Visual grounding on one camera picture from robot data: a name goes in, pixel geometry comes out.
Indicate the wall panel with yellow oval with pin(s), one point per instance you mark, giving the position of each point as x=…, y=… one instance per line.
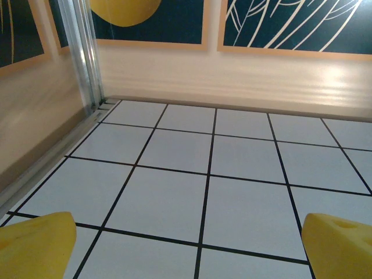
x=162, y=20

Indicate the aluminium frame post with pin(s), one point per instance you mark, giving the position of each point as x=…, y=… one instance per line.
x=81, y=52

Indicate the dark left wall picture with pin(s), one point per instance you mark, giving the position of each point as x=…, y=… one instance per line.
x=20, y=32

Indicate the wall panel disc and leaves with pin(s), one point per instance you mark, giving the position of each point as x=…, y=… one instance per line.
x=290, y=26

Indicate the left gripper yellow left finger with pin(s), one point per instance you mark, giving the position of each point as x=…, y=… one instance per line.
x=32, y=250

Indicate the dark plain wall panel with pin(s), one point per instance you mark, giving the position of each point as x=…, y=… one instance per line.
x=59, y=26

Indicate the aluminium table edge rail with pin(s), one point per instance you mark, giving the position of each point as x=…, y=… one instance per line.
x=52, y=157

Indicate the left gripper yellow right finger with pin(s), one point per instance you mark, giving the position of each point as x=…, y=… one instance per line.
x=340, y=253

